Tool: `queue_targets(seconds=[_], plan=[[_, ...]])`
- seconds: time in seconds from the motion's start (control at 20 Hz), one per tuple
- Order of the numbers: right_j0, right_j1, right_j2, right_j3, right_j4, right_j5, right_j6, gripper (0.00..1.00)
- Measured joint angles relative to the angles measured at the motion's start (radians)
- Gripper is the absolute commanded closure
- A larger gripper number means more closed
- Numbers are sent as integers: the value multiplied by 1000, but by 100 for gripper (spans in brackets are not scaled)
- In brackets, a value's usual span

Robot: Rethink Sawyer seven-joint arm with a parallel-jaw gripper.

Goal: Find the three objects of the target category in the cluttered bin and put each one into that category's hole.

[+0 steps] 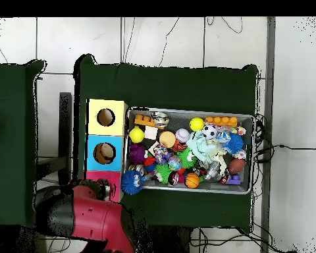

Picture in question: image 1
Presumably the blue spiky monster toy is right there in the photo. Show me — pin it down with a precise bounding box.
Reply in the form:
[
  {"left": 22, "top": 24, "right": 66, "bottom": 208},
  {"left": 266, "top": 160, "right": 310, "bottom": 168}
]
[{"left": 120, "top": 169, "right": 145, "bottom": 196}]

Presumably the clear mesh bin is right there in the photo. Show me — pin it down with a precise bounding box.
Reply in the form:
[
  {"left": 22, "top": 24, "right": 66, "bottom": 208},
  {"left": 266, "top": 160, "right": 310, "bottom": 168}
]
[{"left": 122, "top": 106, "right": 255, "bottom": 195}]

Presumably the wooden box with three holes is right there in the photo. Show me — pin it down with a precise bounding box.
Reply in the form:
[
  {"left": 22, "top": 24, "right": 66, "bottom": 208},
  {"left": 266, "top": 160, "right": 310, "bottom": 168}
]
[{"left": 84, "top": 98, "right": 128, "bottom": 203}]

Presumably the white baseball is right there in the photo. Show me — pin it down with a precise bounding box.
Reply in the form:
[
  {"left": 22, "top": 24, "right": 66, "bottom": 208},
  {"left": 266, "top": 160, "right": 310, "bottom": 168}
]
[{"left": 175, "top": 128, "right": 190, "bottom": 144}]

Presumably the purple spiky monster toy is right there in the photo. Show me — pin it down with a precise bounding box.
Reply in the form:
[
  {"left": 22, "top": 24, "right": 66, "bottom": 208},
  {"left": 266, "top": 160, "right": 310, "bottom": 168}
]
[{"left": 128, "top": 144, "right": 147, "bottom": 165}]

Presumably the plain yellow ball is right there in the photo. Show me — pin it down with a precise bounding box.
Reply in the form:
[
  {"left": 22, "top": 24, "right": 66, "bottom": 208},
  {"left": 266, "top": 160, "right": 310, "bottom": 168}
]
[{"left": 189, "top": 117, "right": 205, "bottom": 132}]

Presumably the mint green cloth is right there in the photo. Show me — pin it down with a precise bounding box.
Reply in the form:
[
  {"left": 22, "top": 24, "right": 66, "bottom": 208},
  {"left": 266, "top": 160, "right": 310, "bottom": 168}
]
[{"left": 186, "top": 130, "right": 222, "bottom": 165}]

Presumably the black and white soccer ball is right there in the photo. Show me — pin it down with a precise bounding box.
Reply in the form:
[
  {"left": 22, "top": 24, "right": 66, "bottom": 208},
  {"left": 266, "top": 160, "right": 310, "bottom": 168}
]
[{"left": 201, "top": 125, "right": 218, "bottom": 140}]

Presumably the orange basketball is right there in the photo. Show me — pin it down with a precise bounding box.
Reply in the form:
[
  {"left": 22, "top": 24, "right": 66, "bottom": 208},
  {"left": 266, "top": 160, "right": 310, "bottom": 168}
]
[{"left": 184, "top": 173, "right": 200, "bottom": 189}]

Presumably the dark green tablecloth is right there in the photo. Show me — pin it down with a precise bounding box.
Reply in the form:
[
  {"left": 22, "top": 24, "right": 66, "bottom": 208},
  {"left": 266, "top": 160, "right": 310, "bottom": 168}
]
[{"left": 72, "top": 53, "right": 260, "bottom": 234}]

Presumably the orange four-stud building block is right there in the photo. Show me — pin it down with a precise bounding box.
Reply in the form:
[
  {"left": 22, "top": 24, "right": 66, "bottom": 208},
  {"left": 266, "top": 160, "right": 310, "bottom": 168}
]
[{"left": 205, "top": 116, "right": 238, "bottom": 127}]

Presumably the blue spiky ball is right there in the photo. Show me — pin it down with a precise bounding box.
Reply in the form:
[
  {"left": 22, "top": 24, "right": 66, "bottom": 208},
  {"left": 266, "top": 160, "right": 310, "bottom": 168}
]
[{"left": 223, "top": 132, "right": 244, "bottom": 155}]

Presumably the brown football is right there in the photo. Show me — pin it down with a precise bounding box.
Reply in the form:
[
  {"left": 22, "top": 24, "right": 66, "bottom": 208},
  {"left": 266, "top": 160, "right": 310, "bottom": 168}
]
[{"left": 228, "top": 157, "right": 246, "bottom": 175}]

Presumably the black stand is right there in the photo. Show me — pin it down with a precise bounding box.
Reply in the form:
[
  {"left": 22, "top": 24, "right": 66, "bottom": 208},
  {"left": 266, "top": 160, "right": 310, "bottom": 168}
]
[{"left": 36, "top": 92, "right": 72, "bottom": 185}]

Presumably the side table with green cloth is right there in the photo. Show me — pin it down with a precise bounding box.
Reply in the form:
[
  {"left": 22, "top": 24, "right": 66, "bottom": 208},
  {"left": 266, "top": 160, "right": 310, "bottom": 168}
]
[{"left": 0, "top": 59, "right": 50, "bottom": 228}]

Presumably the yellow tennis ball with handle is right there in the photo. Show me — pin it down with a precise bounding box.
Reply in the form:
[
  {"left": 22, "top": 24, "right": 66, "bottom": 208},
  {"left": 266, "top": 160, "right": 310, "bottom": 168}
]
[{"left": 128, "top": 125, "right": 145, "bottom": 144}]

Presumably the grey floor rail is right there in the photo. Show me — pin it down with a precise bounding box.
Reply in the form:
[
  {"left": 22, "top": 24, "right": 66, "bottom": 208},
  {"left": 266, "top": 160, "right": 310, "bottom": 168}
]
[{"left": 260, "top": 16, "right": 277, "bottom": 253}]

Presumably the black power cable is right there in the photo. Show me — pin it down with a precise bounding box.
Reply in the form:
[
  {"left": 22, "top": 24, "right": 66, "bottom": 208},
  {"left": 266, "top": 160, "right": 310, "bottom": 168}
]
[{"left": 255, "top": 143, "right": 316, "bottom": 159}]

